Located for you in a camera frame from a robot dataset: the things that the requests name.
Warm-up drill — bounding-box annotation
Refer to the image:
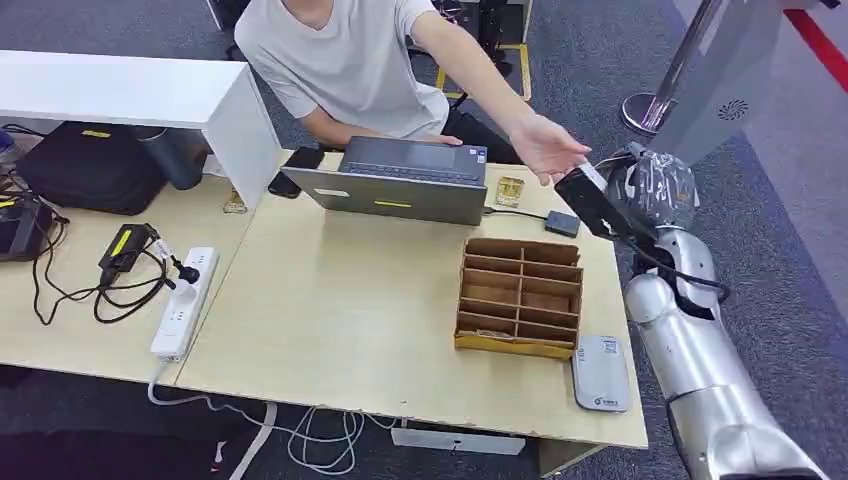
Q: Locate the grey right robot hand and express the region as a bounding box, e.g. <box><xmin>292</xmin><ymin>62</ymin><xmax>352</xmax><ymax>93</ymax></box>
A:
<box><xmin>555</xmin><ymin>142</ymin><xmax>701</xmax><ymax>244</ymax></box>

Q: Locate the person's left hand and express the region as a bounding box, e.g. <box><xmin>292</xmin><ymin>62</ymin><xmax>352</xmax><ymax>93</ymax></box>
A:
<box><xmin>508</xmin><ymin>113</ymin><xmax>592</xmax><ymax>187</ymax></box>

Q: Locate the grey laptop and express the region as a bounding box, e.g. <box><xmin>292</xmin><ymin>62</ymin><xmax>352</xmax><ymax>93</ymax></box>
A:
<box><xmin>280</xmin><ymin>135</ymin><xmax>490</xmax><ymax>228</ymax></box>

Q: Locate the small black adapter box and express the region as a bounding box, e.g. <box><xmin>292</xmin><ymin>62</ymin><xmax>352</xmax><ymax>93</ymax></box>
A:
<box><xmin>543</xmin><ymin>209</ymin><xmax>583</xmax><ymax>239</ymax></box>

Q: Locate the chrome stanchion pole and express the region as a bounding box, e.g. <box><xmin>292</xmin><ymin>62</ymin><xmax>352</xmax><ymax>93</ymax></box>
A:
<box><xmin>619</xmin><ymin>0</ymin><xmax>725</xmax><ymax>138</ymax></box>

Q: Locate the black stand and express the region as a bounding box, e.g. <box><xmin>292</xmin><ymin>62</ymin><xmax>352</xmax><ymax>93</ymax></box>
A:
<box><xmin>407</xmin><ymin>0</ymin><xmax>528</xmax><ymax>77</ymax></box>

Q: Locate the person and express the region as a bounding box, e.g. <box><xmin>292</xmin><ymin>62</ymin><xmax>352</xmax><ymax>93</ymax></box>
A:
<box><xmin>233</xmin><ymin>0</ymin><xmax>592</xmax><ymax>188</ymax></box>

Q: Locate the grey panel with vent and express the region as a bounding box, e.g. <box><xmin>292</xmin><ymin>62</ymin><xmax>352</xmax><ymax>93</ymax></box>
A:
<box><xmin>648</xmin><ymin>0</ymin><xmax>788</xmax><ymax>168</ymax></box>

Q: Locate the wooden card box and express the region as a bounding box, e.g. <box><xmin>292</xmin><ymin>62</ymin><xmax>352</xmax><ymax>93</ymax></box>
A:
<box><xmin>453</xmin><ymin>237</ymin><xmax>586</xmax><ymax>363</ymax></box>

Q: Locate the black phone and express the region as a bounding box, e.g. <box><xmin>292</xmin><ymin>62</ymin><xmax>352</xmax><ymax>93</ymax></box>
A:
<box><xmin>267</xmin><ymin>146</ymin><xmax>327</xmax><ymax>200</ymax></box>

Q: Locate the white card reader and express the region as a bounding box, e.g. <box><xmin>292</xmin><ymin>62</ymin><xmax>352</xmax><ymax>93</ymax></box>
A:
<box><xmin>570</xmin><ymin>334</ymin><xmax>633</xmax><ymax>415</ymax></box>

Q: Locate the dark cylindrical cup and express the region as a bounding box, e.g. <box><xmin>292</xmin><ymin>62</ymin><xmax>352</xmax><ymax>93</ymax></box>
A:
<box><xmin>131</xmin><ymin>126</ymin><xmax>211</xmax><ymax>192</ymax></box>

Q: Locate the black plug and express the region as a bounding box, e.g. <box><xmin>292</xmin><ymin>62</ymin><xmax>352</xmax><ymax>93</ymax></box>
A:
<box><xmin>172</xmin><ymin>258</ymin><xmax>202</xmax><ymax>287</ymax></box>

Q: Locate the white power strip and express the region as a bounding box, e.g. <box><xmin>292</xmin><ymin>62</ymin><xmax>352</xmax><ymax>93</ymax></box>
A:
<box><xmin>149</xmin><ymin>246</ymin><xmax>221</xmax><ymax>363</ymax></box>

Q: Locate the white desk shelf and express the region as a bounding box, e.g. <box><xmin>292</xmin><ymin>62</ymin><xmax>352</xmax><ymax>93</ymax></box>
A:
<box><xmin>0</xmin><ymin>48</ymin><xmax>285</xmax><ymax>211</ymax></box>

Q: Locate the black power brick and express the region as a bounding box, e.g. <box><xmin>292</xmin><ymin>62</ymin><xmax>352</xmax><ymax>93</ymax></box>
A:
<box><xmin>97</xmin><ymin>222</ymin><xmax>162</xmax><ymax>288</ymax></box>

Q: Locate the black bag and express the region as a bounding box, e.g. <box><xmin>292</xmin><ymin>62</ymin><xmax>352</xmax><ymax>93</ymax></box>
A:
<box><xmin>13</xmin><ymin>120</ymin><xmax>168</xmax><ymax>217</ymax></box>

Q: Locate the white floor strip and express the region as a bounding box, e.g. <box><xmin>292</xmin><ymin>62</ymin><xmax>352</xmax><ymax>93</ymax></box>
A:
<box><xmin>227</xmin><ymin>400</ymin><xmax>280</xmax><ymax>480</ymax></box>

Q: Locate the black device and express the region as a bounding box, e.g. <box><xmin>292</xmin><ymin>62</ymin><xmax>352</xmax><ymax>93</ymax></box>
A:
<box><xmin>0</xmin><ymin>193</ymin><xmax>56</xmax><ymax>264</ymax></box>

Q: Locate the thin black adapter cable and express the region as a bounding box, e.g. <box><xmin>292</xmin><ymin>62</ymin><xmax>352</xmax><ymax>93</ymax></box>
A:
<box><xmin>483</xmin><ymin>205</ymin><xmax>549</xmax><ymax>222</ymax></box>

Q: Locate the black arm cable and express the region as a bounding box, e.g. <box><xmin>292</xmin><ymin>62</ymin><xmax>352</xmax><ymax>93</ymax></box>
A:
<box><xmin>625</xmin><ymin>237</ymin><xmax>732</xmax><ymax>321</ymax></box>

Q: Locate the white desk bracket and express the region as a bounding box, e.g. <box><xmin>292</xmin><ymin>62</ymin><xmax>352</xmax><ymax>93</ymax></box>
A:
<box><xmin>390</xmin><ymin>427</ymin><xmax>527</xmax><ymax>458</ymax></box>

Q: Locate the white power strip cable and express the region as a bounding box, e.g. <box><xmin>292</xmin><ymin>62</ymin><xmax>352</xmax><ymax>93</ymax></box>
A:
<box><xmin>146</xmin><ymin>359</ymin><xmax>400</xmax><ymax>478</ymax></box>

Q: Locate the black power cable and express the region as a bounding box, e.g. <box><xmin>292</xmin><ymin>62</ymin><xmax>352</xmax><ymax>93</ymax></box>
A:
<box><xmin>31</xmin><ymin>215</ymin><xmax>179</xmax><ymax>327</ymax></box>

